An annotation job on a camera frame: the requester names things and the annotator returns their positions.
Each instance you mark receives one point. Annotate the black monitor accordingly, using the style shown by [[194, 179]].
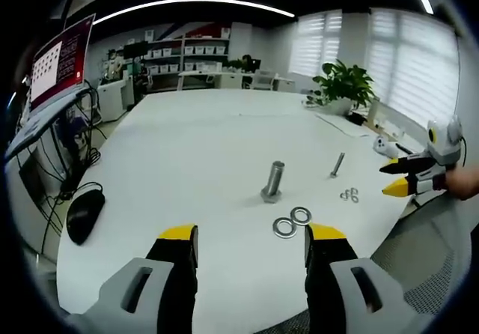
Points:
[[135, 50]]

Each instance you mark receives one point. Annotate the thin steel threaded stud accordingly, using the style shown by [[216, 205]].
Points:
[[338, 163]]

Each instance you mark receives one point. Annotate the white office desk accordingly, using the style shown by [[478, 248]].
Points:
[[209, 77]]

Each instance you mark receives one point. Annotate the large steel washer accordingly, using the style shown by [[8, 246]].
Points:
[[285, 227], [300, 215]]

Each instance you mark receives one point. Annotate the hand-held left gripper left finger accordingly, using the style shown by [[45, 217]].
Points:
[[123, 285]]

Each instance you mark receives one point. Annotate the thick steel threaded stud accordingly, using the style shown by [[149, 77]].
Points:
[[275, 180]]

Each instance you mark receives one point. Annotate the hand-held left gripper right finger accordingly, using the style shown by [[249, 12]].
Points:
[[378, 278]]

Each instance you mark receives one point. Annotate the white office chair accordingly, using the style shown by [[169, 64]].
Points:
[[263, 80]]

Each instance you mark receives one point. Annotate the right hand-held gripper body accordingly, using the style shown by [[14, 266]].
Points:
[[445, 143]]

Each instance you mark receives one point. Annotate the open laptop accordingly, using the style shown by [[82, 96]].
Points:
[[60, 60]]

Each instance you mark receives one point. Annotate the white game controller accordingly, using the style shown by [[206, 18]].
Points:
[[383, 146]]

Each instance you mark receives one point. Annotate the white storage shelf with bins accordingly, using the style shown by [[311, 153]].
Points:
[[187, 55]]

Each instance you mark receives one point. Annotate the person's right hand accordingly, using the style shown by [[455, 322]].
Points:
[[464, 182]]

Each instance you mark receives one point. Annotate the white cabinet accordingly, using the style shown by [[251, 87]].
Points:
[[112, 100]]

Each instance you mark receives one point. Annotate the green potted plant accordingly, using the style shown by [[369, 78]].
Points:
[[346, 83]]

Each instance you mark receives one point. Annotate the grey mesh office chair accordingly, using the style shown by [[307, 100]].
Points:
[[430, 251]]

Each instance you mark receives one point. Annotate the black computer mouse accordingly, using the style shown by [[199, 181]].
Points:
[[85, 216]]

